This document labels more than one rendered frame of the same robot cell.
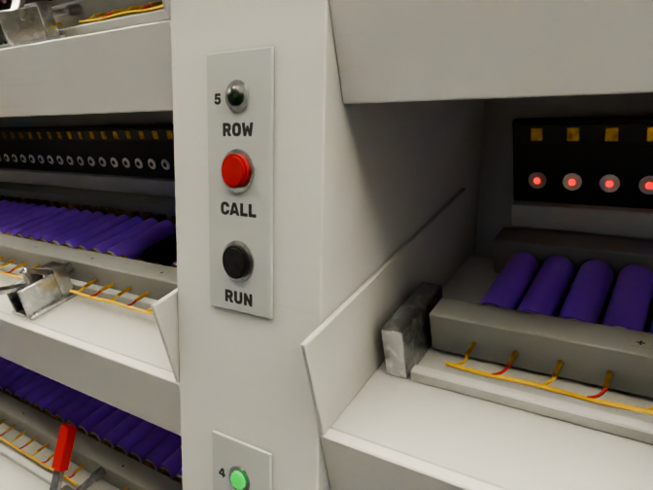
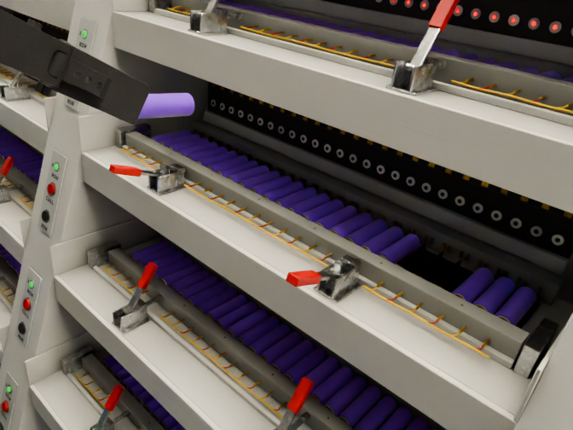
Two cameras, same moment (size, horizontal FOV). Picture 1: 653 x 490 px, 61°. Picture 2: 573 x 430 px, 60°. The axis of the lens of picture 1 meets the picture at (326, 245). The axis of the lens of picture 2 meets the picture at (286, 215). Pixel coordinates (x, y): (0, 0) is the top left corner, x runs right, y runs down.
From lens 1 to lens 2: 28 cm
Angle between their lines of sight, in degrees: 4
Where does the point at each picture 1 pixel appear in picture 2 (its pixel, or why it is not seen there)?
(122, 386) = (432, 394)
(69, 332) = (379, 329)
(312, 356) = not seen: outside the picture
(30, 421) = (234, 347)
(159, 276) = (463, 309)
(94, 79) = (510, 163)
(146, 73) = not seen: outside the picture
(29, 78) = (426, 129)
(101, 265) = (396, 276)
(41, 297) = (344, 286)
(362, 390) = not seen: outside the picture
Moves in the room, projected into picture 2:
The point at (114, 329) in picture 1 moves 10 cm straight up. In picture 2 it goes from (419, 339) to (466, 230)
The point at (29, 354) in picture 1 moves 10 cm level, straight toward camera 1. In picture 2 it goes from (319, 326) to (378, 397)
